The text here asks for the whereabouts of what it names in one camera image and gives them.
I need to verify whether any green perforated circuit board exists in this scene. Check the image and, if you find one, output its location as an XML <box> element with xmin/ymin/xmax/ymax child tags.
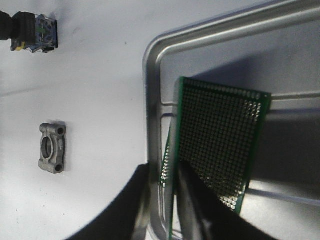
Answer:
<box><xmin>159</xmin><ymin>123</ymin><xmax>179</xmax><ymax>195</ymax></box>
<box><xmin>168</xmin><ymin>76</ymin><xmax>273</xmax><ymax>237</ymax></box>

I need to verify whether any grey metal clamp block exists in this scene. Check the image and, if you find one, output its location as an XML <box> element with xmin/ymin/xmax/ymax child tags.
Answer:
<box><xmin>38</xmin><ymin>123</ymin><xmax>66</xmax><ymax>174</ymax></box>

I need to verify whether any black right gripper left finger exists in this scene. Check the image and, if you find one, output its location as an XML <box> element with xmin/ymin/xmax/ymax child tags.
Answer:
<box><xmin>69</xmin><ymin>163</ymin><xmax>151</xmax><ymax>240</ymax></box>

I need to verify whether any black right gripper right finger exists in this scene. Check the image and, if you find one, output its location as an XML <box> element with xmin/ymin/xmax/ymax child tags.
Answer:
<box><xmin>176</xmin><ymin>161</ymin><xmax>274</xmax><ymax>240</ymax></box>

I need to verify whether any silver metal tray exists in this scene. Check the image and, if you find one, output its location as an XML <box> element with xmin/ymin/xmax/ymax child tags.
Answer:
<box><xmin>143</xmin><ymin>0</ymin><xmax>320</xmax><ymax>240</ymax></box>

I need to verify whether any red emergency stop button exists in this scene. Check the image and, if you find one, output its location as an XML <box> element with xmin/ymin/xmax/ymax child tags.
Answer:
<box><xmin>0</xmin><ymin>11</ymin><xmax>59</xmax><ymax>53</ymax></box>

